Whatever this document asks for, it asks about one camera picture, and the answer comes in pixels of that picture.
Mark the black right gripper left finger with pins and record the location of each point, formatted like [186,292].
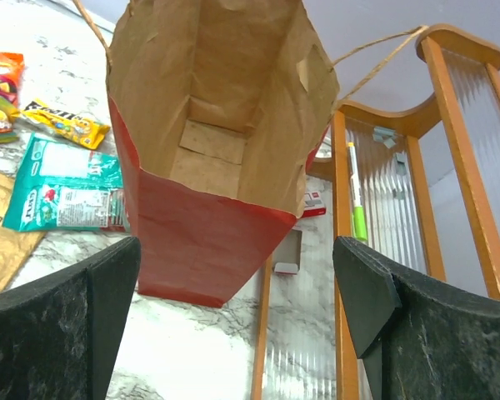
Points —
[60,334]

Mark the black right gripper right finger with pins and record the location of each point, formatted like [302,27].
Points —
[418,337]

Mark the gold kettle chips bag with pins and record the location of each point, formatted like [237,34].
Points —
[15,247]

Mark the teal Fox's mint candy bag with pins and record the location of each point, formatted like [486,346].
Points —
[64,187]

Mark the orange Fox's fruits candy bag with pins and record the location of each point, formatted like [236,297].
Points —
[11,71]

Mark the red brown paper bag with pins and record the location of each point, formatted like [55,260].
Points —
[218,109]

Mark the green white marker pen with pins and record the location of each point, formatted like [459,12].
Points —
[360,231]

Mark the red white small box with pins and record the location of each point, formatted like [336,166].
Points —
[314,205]

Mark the yellow M&M's packet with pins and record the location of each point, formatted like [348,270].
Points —
[74,127]

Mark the orange wooden rack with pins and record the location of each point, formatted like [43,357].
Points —
[430,188]

